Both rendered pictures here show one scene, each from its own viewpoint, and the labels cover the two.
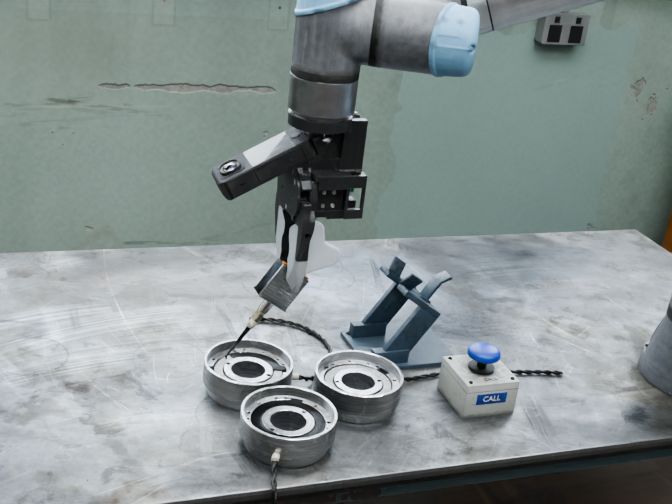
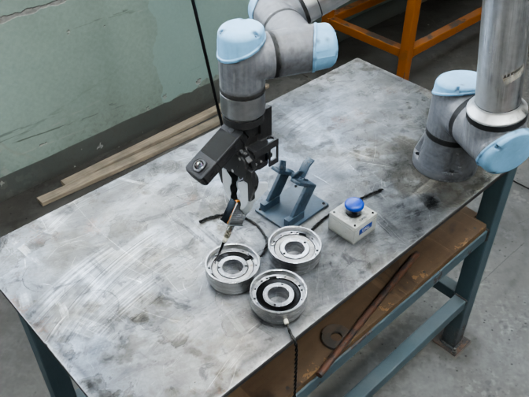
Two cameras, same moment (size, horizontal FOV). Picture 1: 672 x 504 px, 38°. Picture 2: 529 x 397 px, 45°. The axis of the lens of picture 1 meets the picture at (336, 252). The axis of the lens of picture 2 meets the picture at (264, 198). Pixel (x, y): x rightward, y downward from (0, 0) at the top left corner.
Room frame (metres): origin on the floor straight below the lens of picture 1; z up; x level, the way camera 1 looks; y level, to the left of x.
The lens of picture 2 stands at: (0.20, 0.32, 1.71)
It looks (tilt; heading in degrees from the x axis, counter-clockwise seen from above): 40 degrees down; 340
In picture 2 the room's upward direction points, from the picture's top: straight up
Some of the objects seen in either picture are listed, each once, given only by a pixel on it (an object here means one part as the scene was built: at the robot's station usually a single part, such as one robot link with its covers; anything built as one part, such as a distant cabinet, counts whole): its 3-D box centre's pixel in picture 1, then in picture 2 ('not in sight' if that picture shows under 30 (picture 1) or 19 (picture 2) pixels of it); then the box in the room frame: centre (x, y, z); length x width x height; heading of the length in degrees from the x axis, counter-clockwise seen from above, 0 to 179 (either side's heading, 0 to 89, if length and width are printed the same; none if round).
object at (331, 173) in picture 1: (321, 164); (247, 139); (1.06, 0.03, 1.07); 0.09 x 0.08 x 0.12; 114
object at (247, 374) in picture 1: (247, 375); (232, 269); (1.00, 0.09, 0.82); 0.10 x 0.10 x 0.04
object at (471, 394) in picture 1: (482, 382); (354, 218); (1.04, -0.20, 0.82); 0.08 x 0.07 x 0.05; 113
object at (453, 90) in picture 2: not in sight; (460, 104); (1.16, -0.50, 0.97); 0.13 x 0.12 x 0.14; 178
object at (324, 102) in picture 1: (321, 94); (241, 101); (1.06, 0.04, 1.15); 0.08 x 0.08 x 0.05
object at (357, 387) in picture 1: (357, 387); (294, 250); (1.00, -0.04, 0.82); 0.10 x 0.10 x 0.04
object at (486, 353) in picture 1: (481, 365); (353, 210); (1.04, -0.19, 0.85); 0.04 x 0.04 x 0.05
